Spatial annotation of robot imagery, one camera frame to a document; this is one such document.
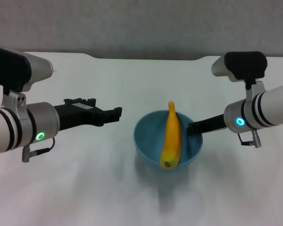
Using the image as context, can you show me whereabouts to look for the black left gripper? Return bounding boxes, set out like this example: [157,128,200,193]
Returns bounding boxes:
[53,97,123,133]

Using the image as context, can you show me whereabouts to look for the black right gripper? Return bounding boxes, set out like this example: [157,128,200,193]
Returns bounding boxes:
[187,113,227,137]

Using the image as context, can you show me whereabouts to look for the yellow banana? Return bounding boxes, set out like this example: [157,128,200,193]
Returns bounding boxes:
[159,100,182,171]

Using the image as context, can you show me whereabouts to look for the blue bowl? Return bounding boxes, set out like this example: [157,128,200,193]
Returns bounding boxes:
[133,110,204,171]

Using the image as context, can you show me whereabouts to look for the right arm cable with plug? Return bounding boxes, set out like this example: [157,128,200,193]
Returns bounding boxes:
[236,130,263,149]

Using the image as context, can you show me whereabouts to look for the arm cable with plug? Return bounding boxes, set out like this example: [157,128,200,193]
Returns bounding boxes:
[21,137,56,163]
[236,130,263,149]

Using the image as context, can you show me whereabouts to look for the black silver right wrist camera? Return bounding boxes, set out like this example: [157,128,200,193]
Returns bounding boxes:
[210,50,268,82]

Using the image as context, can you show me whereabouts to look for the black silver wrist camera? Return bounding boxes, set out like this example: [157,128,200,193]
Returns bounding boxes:
[0,45,54,93]
[210,50,268,82]

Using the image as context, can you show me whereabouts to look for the left arm cable with plug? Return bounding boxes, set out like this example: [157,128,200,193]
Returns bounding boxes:
[21,137,56,163]

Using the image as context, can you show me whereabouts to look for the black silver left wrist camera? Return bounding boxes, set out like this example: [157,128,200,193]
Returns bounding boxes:
[0,45,54,93]

